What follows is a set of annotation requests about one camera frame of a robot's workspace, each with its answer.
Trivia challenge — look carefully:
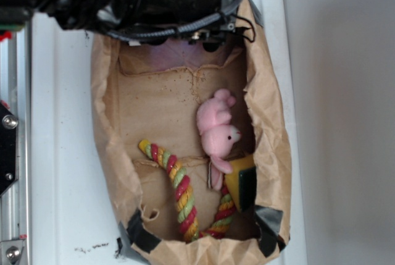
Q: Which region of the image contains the brown paper bag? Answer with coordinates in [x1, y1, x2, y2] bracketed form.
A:
[91, 0, 292, 264]

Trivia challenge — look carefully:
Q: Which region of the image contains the pink plush bunny toy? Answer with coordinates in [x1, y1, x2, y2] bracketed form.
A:
[196, 88, 241, 190]

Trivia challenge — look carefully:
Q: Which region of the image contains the yellow green sponge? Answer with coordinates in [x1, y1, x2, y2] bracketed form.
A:
[225, 154, 257, 212]

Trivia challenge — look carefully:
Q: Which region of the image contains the aluminium frame rail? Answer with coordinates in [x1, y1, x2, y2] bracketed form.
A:
[1, 27, 31, 264]

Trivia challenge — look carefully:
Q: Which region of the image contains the black metal bracket with bolts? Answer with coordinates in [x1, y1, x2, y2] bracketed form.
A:
[0, 100, 19, 196]

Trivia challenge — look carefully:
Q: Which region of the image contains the multicolour twisted rope toy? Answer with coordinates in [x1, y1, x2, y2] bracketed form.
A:
[138, 140, 236, 243]

